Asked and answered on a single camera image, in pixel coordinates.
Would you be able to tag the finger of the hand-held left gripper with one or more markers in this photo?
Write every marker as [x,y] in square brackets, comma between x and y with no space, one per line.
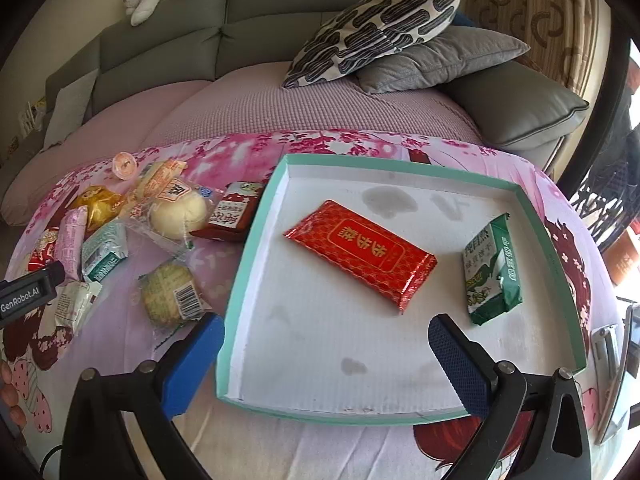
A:
[27,292]

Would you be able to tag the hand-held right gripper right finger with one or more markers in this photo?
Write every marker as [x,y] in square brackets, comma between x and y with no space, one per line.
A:
[457,365]

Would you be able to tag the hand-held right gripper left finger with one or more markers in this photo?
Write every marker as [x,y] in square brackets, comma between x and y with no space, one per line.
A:
[192,365]

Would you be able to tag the white pale-green snack packet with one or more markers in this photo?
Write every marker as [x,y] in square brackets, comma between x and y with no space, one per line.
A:
[75,305]

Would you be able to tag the pink snack packet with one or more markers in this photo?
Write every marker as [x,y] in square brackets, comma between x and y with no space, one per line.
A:
[71,242]

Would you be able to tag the green cake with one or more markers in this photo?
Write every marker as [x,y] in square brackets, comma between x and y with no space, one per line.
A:
[167,295]

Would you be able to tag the small green white packet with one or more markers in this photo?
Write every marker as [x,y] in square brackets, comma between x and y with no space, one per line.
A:
[104,252]

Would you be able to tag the green white biscuit packet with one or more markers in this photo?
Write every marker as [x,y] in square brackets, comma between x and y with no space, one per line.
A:
[492,272]

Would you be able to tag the teal shallow cardboard box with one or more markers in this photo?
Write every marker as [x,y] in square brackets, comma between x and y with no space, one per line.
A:
[320,360]

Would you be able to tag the red gold-patterned packet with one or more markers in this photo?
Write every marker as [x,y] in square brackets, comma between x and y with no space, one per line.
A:
[360,252]

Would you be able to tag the white bun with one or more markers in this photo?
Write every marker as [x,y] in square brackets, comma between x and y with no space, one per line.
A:
[177,215]

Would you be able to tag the golden snack packet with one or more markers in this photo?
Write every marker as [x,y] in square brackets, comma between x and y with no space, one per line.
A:
[97,205]

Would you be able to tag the pink printed blanket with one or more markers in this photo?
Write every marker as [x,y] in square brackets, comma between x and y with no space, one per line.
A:
[310,455]

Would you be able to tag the dark red snack packet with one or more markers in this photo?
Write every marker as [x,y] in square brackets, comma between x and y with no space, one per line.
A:
[230,212]

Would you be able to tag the pink jelly cup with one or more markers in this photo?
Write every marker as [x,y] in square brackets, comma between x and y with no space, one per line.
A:
[124,165]

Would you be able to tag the paper leaflets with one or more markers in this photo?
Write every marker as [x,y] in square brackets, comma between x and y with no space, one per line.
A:
[32,117]

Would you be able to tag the orange striped pastry packet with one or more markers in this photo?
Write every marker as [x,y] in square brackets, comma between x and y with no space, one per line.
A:
[161,176]

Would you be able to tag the white small cushion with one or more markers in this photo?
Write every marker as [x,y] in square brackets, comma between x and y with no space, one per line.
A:
[70,110]

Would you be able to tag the orange box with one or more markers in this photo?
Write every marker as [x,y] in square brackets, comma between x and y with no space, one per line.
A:
[625,260]

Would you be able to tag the black metal railing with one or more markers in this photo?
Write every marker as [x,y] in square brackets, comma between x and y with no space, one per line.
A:
[607,200]

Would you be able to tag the pink checked sofa cover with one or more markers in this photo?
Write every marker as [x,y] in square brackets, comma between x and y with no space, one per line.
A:
[280,105]

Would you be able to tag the grey pillow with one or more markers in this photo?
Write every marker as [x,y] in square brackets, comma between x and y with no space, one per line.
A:
[440,57]

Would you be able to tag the black white patterned pillow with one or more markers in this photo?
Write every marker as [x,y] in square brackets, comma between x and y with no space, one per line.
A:
[380,30]

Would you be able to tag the grey sofa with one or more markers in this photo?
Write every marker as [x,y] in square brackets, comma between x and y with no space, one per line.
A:
[260,15]

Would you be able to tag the beige patterned curtain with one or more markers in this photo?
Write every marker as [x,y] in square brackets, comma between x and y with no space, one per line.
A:
[545,15]

